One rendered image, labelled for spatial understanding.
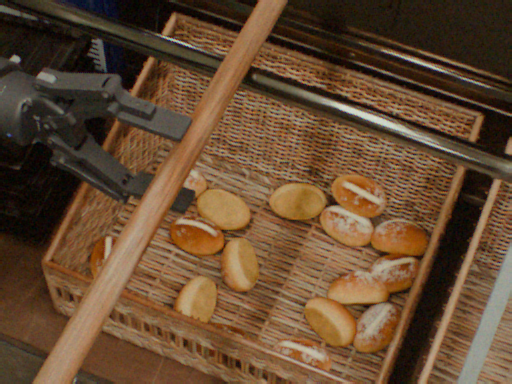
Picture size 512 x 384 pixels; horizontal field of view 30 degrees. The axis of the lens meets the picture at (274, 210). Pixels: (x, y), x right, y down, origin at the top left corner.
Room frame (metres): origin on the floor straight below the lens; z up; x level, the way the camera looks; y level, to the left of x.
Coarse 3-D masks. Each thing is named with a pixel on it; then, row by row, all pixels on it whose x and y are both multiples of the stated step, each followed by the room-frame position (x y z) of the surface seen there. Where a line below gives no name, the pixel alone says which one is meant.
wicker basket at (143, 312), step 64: (256, 64) 1.15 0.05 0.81; (320, 64) 1.12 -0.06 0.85; (128, 128) 1.03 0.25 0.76; (448, 128) 1.03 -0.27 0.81; (256, 192) 1.04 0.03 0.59; (448, 192) 0.90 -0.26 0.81; (64, 256) 0.82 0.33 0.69; (192, 256) 0.90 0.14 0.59; (256, 256) 0.91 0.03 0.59; (320, 256) 0.92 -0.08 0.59; (128, 320) 0.73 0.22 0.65; (192, 320) 0.69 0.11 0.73; (256, 320) 0.78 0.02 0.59
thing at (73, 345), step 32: (256, 32) 0.82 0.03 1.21; (224, 64) 0.76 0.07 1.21; (224, 96) 0.72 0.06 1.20; (192, 128) 0.66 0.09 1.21; (192, 160) 0.63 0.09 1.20; (160, 192) 0.58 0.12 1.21; (128, 224) 0.54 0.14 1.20; (160, 224) 0.55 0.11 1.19; (128, 256) 0.50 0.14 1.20; (96, 288) 0.46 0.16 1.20; (96, 320) 0.43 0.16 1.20; (64, 352) 0.39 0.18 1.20
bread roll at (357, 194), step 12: (336, 180) 1.01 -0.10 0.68; (348, 180) 1.00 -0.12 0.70; (360, 180) 1.00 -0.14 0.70; (336, 192) 0.99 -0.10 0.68; (348, 192) 0.98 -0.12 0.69; (360, 192) 0.98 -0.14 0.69; (372, 192) 0.98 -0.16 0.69; (348, 204) 0.97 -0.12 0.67; (360, 204) 0.97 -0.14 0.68; (372, 204) 0.97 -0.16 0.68; (384, 204) 0.98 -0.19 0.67; (372, 216) 0.97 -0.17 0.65
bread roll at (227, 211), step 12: (204, 192) 0.99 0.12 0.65; (216, 192) 0.99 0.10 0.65; (228, 192) 1.00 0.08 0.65; (204, 204) 0.97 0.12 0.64; (216, 204) 0.97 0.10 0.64; (228, 204) 0.97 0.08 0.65; (240, 204) 0.97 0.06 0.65; (204, 216) 0.96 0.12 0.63; (216, 216) 0.95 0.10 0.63; (228, 216) 0.95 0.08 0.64; (240, 216) 0.95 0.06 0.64; (228, 228) 0.94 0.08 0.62; (240, 228) 0.94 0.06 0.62
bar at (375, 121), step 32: (0, 0) 0.89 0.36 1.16; (32, 0) 0.88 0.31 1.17; (96, 32) 0.84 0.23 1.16; (128, 32) 0.84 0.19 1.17; (192, 64) 0.80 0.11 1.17; (288, 96) 0.76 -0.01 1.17; (320, 96) 0.75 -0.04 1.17; (384, 128) 0.72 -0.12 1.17; (416, 128) 0.71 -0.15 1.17; (448, 160) 0.69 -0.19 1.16; (480, 160) 0.68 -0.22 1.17; (480, 320) 0.55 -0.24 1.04; (480, 352) 0.52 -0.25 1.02
